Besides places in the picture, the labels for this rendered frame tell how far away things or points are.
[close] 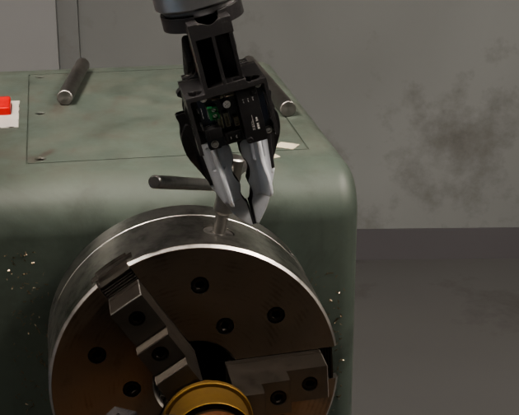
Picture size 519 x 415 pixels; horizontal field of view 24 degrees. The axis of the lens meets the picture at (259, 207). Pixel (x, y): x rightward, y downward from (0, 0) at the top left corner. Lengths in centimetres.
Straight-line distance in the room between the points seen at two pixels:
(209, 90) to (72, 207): 43
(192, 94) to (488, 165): 340
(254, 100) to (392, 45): 320
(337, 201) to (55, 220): 33
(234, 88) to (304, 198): 43
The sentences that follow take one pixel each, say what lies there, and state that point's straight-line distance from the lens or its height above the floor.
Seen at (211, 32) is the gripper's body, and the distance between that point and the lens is 99.
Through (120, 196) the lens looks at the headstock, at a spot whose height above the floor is 124.
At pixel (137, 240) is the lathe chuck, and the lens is 129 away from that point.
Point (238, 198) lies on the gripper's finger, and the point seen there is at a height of 133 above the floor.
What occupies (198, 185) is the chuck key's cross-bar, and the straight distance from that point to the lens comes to 115.
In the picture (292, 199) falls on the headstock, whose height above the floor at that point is 122.
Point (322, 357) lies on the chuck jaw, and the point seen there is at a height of 111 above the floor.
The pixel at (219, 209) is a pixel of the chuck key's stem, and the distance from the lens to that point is 127.
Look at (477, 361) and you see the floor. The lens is 375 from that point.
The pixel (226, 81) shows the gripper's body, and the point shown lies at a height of 145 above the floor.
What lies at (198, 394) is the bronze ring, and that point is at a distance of 120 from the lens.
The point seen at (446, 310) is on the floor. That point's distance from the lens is 406.
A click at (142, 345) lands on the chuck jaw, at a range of 123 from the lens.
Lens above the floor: 170
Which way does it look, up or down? 20 degrees down
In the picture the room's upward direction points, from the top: straight up
